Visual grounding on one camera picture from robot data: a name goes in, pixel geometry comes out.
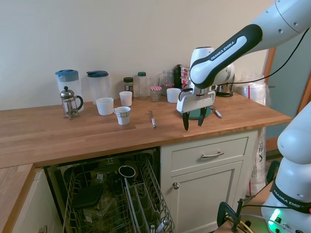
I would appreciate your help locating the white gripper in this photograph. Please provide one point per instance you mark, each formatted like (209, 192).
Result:
(192, 103)

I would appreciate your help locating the silver fork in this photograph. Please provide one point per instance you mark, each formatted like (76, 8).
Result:
(153, 122)

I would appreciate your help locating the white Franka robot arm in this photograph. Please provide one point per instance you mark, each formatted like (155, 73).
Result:
(218, 63)

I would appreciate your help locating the green plate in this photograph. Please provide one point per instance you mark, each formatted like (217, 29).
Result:
(194, 115)

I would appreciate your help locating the silver spoon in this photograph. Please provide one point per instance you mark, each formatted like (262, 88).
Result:
(218, 113)

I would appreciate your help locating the white ramekin cup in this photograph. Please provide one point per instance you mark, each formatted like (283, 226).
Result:
(173, 95)

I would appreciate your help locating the white drawer front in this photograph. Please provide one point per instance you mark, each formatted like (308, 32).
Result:
(184, 155)

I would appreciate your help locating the checkered-lid glass jar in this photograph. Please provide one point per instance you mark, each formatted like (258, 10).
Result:
(168, 88)

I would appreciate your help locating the steel electric kettle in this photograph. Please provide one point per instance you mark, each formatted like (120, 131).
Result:
(226, 89)

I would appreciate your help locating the red white yogurt cup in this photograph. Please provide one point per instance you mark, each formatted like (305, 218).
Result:
(185, 76)

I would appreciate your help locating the checkered-lid jar with seeds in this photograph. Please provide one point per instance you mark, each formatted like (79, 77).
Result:
(155, 94)

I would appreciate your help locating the black appliance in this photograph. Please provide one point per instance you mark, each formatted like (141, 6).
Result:
(177, 75)

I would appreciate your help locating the clear glass jar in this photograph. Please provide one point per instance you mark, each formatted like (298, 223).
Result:
(167, 77)

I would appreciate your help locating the tall clear green-lidded jar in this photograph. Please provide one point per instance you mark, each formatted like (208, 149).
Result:
(142, 85)

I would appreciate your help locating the stacked plastic cups in bag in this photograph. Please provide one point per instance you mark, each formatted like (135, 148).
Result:
(252, 91)

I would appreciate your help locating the metal cabinet knob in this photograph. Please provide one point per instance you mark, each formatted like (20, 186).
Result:
(176, 186)

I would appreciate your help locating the tall white cup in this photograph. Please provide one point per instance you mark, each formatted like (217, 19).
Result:
(125, 99)

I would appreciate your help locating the white cup with patterned band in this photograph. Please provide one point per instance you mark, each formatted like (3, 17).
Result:
(122, 116)

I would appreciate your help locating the dark spice jar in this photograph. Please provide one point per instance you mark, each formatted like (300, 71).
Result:
(128, 86)

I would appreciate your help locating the white cabinet door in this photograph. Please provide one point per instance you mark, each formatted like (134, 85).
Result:
(206, 194)

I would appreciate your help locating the plastic bag beside cabinet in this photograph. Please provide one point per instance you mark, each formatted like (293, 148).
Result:
(257, 165)

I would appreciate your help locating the black mug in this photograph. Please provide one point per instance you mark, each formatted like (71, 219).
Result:
(126, 171)

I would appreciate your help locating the wide white mug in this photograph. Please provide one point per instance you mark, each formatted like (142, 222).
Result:
(104, 106)

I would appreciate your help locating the small blue-lidded plastic pitcher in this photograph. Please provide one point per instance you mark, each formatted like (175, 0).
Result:
(98, 85)

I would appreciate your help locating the green clamp with metal bar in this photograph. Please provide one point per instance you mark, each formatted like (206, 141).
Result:
(235, 213)

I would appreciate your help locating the glass french press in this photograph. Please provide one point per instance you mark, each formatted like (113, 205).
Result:
(70, 102)

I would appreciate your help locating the large blue-lidded plastic pitcher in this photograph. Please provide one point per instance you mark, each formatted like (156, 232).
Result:
(69, 78)

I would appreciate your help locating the black plastic container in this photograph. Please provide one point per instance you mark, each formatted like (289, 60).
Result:
(87, 196)

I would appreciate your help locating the white corner cabinet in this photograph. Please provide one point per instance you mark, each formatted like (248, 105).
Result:
(31, 201)

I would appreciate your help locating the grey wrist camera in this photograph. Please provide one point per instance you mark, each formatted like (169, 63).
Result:
(213, 88)

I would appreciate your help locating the wooden door frame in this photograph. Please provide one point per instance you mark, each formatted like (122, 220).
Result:
(270, 63)

